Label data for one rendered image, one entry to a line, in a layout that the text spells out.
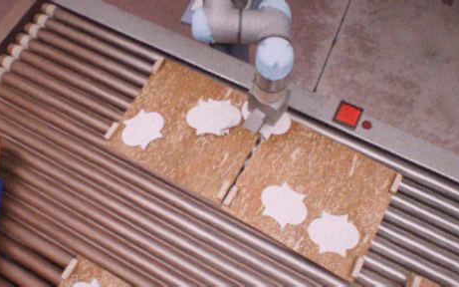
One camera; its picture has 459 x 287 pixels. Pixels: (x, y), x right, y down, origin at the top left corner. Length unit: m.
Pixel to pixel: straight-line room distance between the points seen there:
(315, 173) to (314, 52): 1.43
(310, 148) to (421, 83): 1.47
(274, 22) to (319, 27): 1.77
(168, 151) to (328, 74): 1.45
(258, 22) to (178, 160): 0.51
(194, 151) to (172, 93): 0.22
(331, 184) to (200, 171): 0.38
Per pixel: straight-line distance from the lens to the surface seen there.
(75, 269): 1.23
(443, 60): 2.77
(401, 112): 2.49
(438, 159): 1.38
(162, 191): 1.22
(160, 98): 1.32
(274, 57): 0.84
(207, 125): 1.23
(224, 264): 1.17
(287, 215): 1.17
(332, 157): 1.25
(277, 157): 1.22
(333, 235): 1.18
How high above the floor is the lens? 2.08
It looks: 69 degrees down
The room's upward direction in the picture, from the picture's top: 6 degrees counter-clockwise
